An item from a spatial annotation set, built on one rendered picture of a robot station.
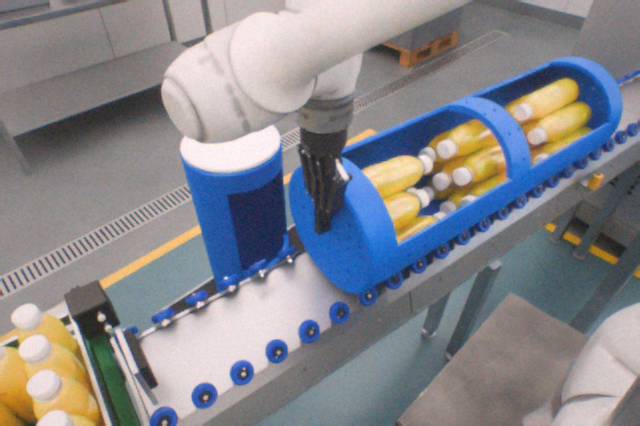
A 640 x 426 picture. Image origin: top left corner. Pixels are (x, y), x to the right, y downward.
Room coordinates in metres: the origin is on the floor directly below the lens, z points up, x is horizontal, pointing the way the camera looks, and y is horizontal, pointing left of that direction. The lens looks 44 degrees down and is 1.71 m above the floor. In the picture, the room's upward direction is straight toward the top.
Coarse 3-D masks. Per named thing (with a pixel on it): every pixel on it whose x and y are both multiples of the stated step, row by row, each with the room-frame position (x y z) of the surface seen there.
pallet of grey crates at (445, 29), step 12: (456, 12) 4.26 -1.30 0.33; (432, 24) 3.99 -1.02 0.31; (444, 24) 4.14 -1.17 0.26; (456, 24) 4.29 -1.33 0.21; (396, 36) 3.91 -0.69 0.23; (408, 36) 3.82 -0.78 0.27; (420, 36) 3.88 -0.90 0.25; (432, 36) 4.02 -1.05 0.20; (444, 36) 4.16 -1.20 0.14; (456, 36) 4.31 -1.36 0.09; (396, 48) 3.89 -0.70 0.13; (408, 48) 3.81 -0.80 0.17; (420, 48) 3.91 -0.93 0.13; (432, 48) 4.03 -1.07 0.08; (444, 48) 4.19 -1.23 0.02; (408, 60) 3.79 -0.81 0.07; (420, 60) 3.91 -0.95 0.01
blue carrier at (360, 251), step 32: (544, 64) 1.13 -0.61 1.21; (576, 64) 1.08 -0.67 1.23; (480, 96) 1.04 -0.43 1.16; (512, 96) 1.17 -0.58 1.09; (608, 96) 0.99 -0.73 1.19; (416, 128) 0.92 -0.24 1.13; (448, 128) 1.01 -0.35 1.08; (512, 128) 0.80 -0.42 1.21; (608, 128) 0.96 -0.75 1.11; (352, 160) 0.81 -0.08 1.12; (384, 160) 0.87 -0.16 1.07; (512, 160) 0.74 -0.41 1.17; (544, 160) 0.80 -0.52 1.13; (576, 160) 0.90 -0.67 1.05; (352, 192) 0.57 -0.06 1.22; (512, 192) 0.73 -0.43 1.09; (352, 224) 0.54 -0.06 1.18; (384, 224) 0.54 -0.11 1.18; (448, 224) 0.60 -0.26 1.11; (320, 256) 0.61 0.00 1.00; (352, 256) 0.53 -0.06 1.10; (384, 256) 0.51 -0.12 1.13; (416, 256) 0.56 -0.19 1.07; (352, 288) 0.52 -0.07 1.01
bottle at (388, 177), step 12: (408, 156) 0.73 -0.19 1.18; (372, 168) 0.68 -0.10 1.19; (384, 168) 0.68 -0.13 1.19; (396, 168) 0.69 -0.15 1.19; (408, 168) 0.70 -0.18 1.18; (420, 168) 0.71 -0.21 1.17; (372, 180) 0.65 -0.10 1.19; (384, 180) 0.66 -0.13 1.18; (396, 180) 0.67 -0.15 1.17; (408, 180) 0.68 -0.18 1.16; (384, 192) 0.65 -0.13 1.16; (396, 192) 0.67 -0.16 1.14
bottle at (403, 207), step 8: (400, 192) 0.67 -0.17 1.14; (384, 200) 0.64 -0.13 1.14; (392, 200) 0.64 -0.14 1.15; (400, 200) 0.64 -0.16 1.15; (408, 200) 0.64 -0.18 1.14; (416, 200) 0.65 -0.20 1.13; (392, 208) 0.62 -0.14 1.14; (400, 208) 0.62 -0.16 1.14; (408, 208) 0.62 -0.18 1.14; (416, 208) 0.64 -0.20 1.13; (392, 216) 0.60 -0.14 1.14; (400, 216) 0.61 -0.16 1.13; (408, 216) 0.61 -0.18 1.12; (400, 224) 0.60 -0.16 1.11
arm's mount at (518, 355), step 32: (512, 320) 0.45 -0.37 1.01; (544, 320) 0.45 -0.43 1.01; (480, 352) 0.38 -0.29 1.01; (512, 352) 0.38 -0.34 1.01; (544, 352) 0.38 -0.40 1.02; (576, 352) 0.38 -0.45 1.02; (448, 384) 0.32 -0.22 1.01; (480, 384) 0.32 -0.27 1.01; (512, 384) 0.32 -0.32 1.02; (544, 384) 0.32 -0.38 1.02; (416, 416) 0.27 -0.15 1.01; (448, 416) 0.27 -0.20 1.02; (480, 416) 0.27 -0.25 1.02; (512, 416) 0.27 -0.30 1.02
